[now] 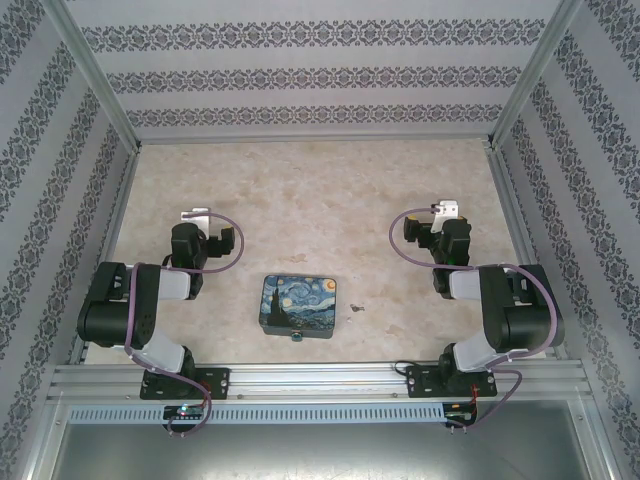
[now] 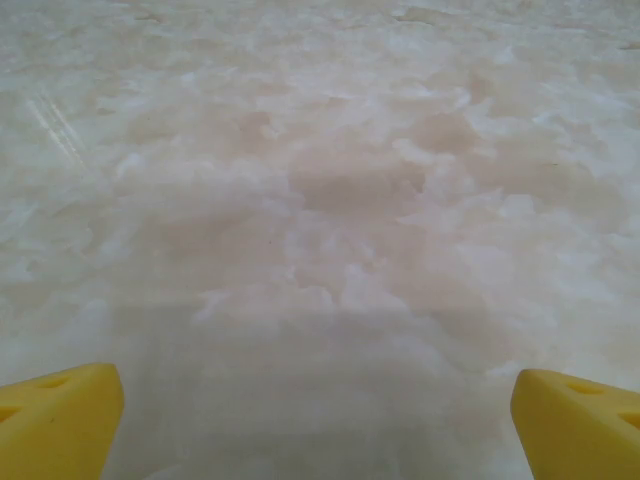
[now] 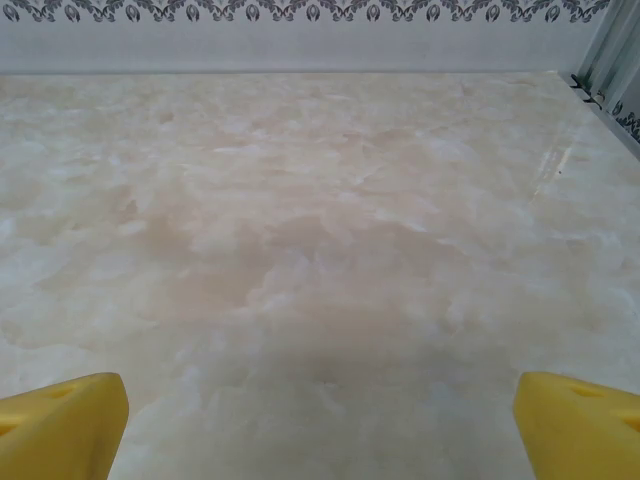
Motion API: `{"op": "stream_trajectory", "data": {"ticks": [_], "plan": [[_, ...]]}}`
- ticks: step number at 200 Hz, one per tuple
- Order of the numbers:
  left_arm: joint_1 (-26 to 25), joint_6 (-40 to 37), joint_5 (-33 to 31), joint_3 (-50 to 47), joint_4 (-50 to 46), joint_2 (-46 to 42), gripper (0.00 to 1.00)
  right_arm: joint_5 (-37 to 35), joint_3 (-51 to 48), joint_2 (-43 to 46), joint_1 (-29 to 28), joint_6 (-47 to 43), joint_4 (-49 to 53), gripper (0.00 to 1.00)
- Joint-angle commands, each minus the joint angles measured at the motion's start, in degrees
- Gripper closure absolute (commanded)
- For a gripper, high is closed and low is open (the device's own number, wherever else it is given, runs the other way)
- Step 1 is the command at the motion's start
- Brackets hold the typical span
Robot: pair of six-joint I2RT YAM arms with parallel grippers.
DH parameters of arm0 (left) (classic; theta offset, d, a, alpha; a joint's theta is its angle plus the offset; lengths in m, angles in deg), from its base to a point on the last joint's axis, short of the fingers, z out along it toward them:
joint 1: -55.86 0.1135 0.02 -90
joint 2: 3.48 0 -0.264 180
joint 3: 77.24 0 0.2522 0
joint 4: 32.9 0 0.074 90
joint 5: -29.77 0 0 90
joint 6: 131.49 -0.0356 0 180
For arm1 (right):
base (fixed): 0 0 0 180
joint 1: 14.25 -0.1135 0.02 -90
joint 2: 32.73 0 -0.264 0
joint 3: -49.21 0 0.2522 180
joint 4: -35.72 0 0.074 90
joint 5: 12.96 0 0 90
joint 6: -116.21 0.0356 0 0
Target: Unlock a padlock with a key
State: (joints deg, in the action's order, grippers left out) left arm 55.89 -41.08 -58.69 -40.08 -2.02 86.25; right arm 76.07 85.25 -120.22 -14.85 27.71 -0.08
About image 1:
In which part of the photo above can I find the starry night painted tin box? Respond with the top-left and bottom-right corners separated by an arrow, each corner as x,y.
257,273 -> 342,340

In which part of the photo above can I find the left small circuit board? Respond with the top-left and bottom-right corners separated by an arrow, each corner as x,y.
163,404 -> 206,420

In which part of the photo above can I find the grey sheet metal panel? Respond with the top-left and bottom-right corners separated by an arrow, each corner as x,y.
44,422 -> 616,480

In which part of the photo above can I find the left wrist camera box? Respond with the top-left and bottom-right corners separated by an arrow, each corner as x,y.
179,206 -> 212,227

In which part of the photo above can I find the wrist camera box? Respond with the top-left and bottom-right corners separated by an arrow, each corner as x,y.
430,199 -> 462,234
179,206 -> 212,227

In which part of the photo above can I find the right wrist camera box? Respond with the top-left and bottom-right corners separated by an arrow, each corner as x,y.
430,199 -> 462,234

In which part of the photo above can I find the aluminium side rail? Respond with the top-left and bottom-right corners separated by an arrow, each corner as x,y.
67,144 -> 144,366
487,144 -> 571,361

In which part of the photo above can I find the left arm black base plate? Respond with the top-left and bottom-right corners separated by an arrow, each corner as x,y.
139,366 -> 232,401

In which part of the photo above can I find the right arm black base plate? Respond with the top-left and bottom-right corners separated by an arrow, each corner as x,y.
405,364 -> 499,400

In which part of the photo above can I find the aluminium mounting rail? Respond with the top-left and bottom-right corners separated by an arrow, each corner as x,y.
47,363 -> 586,404

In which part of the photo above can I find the aluminium frame post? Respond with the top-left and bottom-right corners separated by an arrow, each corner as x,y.
487,0 -> 587,151
47,0 -> 144,151

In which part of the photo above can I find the slotted grey cable duct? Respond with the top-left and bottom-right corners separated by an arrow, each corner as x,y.
67,403 -> 446,424

